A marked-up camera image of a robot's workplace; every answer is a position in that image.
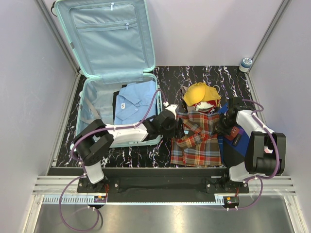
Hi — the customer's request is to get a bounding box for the mint green open suitcase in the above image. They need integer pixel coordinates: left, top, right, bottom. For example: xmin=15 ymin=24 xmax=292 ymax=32
xmin=54 ymin=0 xmax=157 ymax=134

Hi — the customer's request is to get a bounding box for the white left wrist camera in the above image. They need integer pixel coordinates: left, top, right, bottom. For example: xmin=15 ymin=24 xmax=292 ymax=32
xmin=163 ymin=101 xmax=179 ymax=119

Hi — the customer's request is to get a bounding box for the brown red plaid shirt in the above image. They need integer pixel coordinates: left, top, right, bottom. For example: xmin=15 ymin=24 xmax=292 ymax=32
xmin=171 ymin=111 xmax=222 ymax=167

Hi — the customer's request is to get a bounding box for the black purple small device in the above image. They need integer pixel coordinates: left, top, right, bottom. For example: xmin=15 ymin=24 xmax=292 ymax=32
xmin=232 ymin=129 xmax=244 ymax=146

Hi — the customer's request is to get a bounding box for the light blue shirt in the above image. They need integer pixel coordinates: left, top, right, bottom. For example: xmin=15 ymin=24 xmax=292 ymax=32
xmin=113 ymin=80 xmax=156 ymax=125

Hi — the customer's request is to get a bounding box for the grey beige garment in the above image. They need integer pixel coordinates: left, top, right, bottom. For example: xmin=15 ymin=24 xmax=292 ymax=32
xmin=180 ymin=86 xmax=189 ymax=112

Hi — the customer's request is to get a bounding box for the blue white jar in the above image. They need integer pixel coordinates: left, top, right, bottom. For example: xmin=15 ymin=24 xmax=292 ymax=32
xmin=239 ymin=58 xmax=253 ymax=72

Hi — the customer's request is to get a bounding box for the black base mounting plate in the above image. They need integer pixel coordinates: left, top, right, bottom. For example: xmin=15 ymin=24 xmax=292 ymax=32
xmin=77 ymin=168 xmax=249 ymax=203

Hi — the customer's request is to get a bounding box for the red brown travel adapter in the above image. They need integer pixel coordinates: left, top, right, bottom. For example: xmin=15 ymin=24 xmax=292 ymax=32
xmin=225 ymin=126 xmax=240 ymax=141

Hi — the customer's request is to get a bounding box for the red lace white bra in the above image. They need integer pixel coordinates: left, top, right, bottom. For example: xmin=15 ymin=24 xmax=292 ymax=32
xmin=193 ymin=100 xmax=220 ymax=113

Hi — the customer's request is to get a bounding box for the yellow bra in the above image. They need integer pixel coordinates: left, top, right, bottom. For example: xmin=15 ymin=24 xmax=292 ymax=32
xmin=183 ymin=83 xmax=221 ymax=106

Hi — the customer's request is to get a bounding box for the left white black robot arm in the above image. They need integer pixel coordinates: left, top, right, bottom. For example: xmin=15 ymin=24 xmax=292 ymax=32
xmin=71 ymin=110 xmax=185 ymax=192

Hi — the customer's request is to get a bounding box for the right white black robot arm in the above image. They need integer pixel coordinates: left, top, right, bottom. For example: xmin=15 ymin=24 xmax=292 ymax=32
xmin=216 ymin=106 xmax=286 ymax=193

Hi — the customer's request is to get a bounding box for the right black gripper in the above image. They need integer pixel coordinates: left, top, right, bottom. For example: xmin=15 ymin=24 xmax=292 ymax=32
xmin=212 ymin=113 xmax=237 ymax=137

